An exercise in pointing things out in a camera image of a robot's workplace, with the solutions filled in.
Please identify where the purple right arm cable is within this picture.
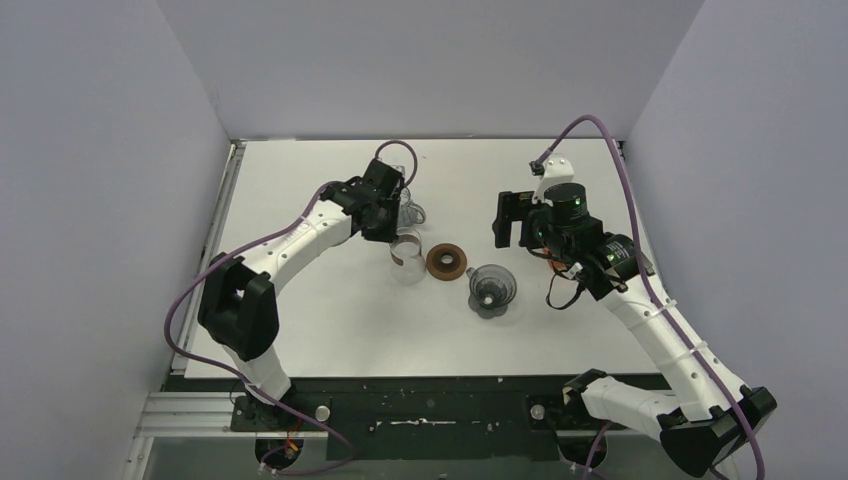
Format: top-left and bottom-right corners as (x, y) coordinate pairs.
(536, 114), (767, 480)

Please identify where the clear plastic coffee dripper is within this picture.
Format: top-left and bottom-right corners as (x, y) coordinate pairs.
(466, 264), (517, 320)

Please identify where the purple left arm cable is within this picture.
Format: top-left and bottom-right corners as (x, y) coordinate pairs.
(163, 139), (420, 478)

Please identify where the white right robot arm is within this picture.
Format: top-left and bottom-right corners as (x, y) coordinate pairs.
(492, 183), (777, 478)

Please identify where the clear glass carafe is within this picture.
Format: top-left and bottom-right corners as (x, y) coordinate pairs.
(390, 227), (426, 286)

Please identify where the clear glass pitcher with handle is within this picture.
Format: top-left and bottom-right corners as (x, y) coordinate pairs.
(397, 188), (426, 228)

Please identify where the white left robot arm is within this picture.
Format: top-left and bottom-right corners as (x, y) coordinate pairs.
(198, 159), (404, 430)

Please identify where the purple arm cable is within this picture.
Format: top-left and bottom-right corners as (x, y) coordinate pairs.
(163, 139), (420, 478)
(536, 114), (767, 480)

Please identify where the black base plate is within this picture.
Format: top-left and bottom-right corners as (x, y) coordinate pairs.
(162, 375), (602, 464)

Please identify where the aluminium rail frame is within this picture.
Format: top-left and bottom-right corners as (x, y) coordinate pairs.
(123, 140), (351, 479)

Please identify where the brown wooden ring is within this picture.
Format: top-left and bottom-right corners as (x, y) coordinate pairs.
(425, 243), (468, 282)

